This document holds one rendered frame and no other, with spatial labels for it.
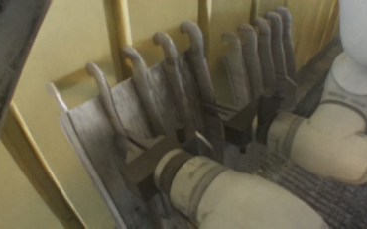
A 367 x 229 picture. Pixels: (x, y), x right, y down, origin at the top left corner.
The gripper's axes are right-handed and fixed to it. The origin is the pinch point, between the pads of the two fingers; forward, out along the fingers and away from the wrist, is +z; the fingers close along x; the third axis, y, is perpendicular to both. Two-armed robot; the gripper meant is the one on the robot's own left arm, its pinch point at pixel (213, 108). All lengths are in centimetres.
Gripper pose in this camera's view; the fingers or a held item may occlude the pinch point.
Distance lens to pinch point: 67.0
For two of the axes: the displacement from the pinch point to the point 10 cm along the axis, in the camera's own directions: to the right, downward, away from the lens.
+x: 7.0, -4.8, 5.3
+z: -7.0, -2.9, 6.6
